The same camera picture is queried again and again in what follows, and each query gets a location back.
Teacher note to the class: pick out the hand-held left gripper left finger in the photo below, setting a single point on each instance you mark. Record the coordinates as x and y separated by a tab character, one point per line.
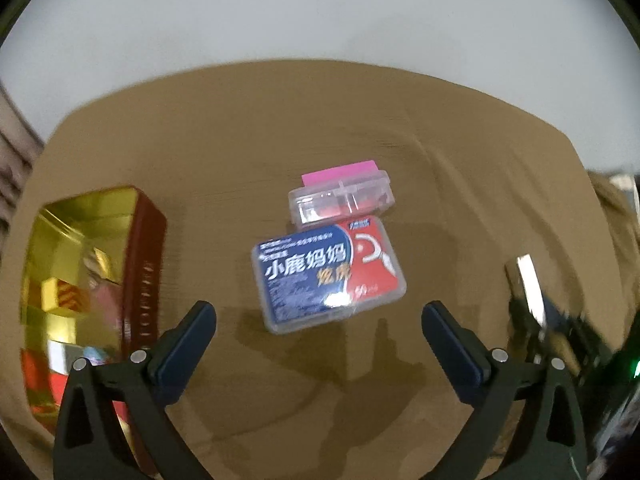
185	355

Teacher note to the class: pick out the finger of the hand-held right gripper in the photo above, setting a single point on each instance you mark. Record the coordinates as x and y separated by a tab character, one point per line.
525	280

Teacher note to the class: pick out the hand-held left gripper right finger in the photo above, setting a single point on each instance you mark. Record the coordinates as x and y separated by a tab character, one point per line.
452	355

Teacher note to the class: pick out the gold tin box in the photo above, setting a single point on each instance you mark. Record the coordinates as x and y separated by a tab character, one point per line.
145	260

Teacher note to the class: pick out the yellow striped block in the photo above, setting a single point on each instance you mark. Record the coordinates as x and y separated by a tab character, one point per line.
65	296

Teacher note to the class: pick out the red block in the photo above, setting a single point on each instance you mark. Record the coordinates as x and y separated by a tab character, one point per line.
42	380

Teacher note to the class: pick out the blue red floss box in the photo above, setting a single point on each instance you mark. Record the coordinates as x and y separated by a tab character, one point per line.
310	275

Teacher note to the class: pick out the small clear plastic box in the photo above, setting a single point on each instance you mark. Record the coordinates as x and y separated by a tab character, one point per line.
340	202

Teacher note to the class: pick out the pink block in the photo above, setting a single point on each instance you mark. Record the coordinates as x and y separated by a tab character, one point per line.
340	176

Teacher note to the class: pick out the brown tablecloth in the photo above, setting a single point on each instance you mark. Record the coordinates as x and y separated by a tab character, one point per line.
225	135

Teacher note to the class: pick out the beige leaf-print curtain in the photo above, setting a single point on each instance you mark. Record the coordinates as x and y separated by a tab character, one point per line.
15	160

